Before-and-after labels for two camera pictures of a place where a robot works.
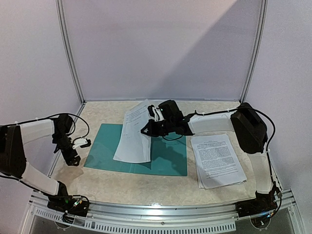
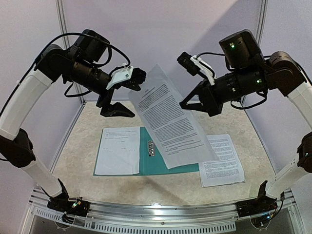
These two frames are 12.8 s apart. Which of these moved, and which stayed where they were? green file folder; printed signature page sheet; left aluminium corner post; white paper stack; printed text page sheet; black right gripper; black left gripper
Moved: black right gripper; green file folder; black left gripper; printed signature page sheet; printed text page sheet
Stayed: white paper stack; left aluminium corner post
